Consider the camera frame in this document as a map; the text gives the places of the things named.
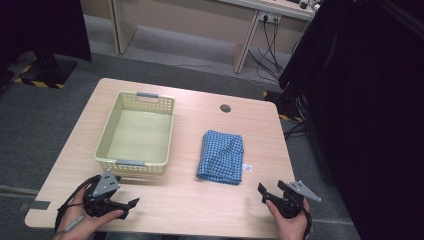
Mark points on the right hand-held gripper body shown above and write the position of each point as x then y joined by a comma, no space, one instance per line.
290,205

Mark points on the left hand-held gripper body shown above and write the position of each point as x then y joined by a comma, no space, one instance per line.
100,203

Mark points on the blue checked cloth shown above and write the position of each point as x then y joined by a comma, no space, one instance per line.
220,156

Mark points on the pale yellow plastic basket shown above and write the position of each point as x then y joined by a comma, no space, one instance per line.
136,140

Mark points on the person's right hand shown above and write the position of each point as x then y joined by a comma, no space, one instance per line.
291,228

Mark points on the person's left hand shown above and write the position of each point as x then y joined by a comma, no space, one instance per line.
80,223

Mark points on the grey tape strip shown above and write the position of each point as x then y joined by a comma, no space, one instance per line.
38,205

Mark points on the black stand base hazard tape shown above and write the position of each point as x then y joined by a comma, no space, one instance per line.
46,73
286,106

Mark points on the large black curtain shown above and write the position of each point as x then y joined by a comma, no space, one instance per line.
366,100

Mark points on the white power strip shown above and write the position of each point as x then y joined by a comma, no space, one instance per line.
269,16

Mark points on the small black curtain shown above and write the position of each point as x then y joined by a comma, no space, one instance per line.
40,23

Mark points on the beige wooden desk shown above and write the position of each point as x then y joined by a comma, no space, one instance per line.
186,23

